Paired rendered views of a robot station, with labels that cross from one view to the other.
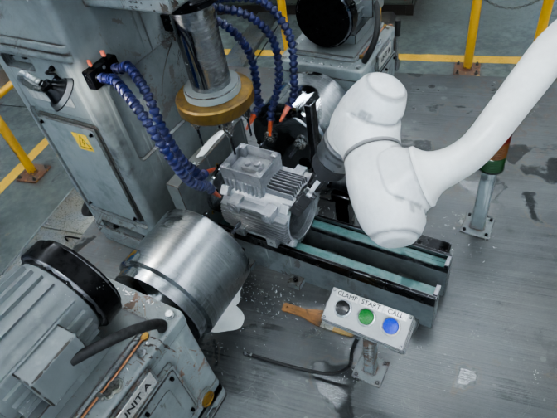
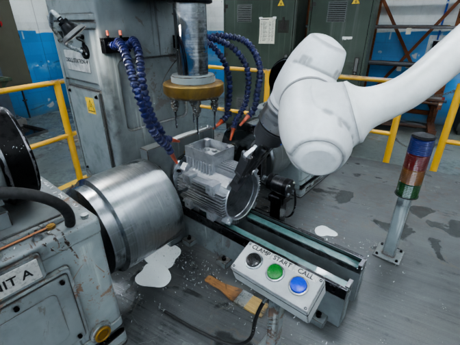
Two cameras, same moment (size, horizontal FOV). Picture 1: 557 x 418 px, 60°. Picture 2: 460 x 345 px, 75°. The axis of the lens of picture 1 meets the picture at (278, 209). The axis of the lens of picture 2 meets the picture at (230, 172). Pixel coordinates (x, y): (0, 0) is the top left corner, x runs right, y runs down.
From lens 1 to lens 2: 42 cm
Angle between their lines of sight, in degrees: 19
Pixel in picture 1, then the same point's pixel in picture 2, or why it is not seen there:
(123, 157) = (113, 120)
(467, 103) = (384, 176)
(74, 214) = not seen: hidden behind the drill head
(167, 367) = (62, 268)
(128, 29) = (146, 31)
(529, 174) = (434, 226)
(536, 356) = not seen: outside the picture
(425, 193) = (355, 113)
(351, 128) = (291, 70)
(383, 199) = (311, 111)
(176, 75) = not seen: hidden behind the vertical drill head
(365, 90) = (309, 39)
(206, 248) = (148, 185)
